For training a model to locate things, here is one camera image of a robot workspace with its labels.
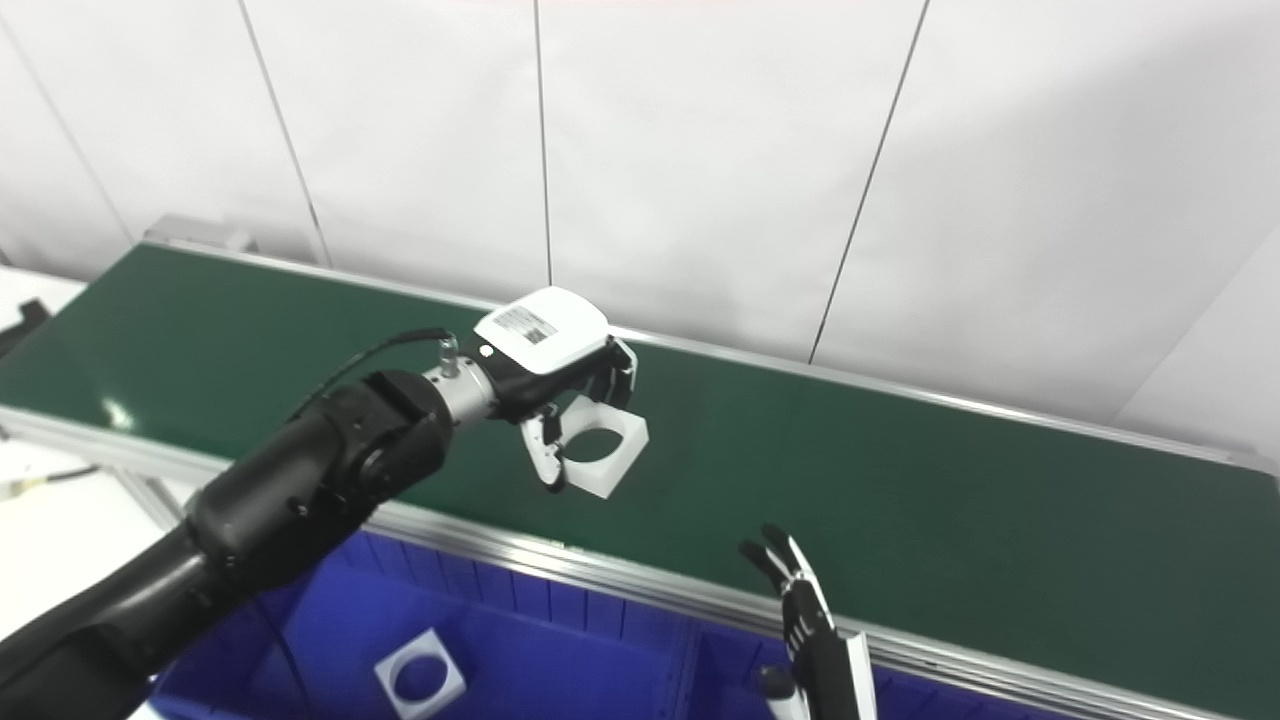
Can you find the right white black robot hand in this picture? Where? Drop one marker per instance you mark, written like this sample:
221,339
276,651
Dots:
815,640

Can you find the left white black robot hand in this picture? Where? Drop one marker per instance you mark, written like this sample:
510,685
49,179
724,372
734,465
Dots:
545,335

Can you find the white square part with hole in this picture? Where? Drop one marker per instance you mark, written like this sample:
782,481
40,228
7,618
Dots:
628,440
455,680

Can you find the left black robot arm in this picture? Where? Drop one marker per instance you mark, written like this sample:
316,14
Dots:
300,490

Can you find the blue plastic bin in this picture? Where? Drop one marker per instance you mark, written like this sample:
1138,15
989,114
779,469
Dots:
730,670
560,650

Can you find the green conveyor belt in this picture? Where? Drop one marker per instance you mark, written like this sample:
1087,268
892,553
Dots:
900,480

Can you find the aluminium conveyor leg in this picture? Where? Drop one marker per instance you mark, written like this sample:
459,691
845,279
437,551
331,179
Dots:
160,500

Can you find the black object on table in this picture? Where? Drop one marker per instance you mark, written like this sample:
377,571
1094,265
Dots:
25,325

